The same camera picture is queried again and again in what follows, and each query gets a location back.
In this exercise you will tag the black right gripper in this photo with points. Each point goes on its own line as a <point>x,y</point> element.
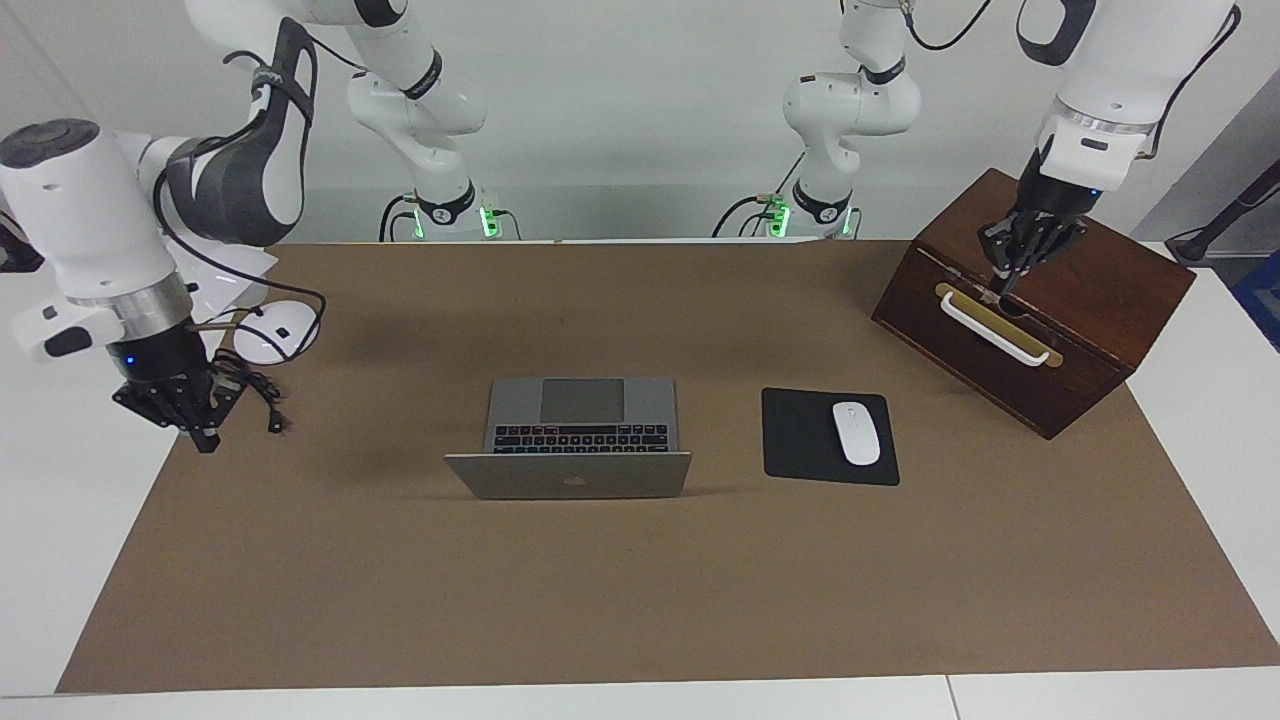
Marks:
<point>165,360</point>

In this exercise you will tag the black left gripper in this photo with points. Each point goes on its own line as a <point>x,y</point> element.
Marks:
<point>1050,198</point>

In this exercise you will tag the grey aluminium laptop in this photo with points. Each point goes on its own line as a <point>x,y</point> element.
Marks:
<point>580,478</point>

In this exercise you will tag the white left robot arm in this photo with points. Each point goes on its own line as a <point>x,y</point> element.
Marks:
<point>850,105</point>

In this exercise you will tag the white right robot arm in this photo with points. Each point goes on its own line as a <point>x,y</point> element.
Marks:
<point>90,210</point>

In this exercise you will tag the dark brown wooden box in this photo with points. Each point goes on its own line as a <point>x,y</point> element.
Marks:
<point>1100,280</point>

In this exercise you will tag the white desk lamp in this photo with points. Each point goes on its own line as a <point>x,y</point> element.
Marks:
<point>285,335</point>

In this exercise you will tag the black stand leg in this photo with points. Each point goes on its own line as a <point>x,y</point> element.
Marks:
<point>1225,215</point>

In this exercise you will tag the black clamp object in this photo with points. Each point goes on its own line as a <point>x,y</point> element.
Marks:
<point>15,258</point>

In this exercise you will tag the blue crate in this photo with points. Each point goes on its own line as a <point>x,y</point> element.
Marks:
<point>1262,300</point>

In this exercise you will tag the white computer mouse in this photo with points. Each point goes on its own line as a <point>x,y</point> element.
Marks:
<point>856,433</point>

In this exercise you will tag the black mouse pad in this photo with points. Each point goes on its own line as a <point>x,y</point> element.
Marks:
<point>800,440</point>

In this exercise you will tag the brown table mat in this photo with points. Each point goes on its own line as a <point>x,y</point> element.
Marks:
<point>640,600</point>

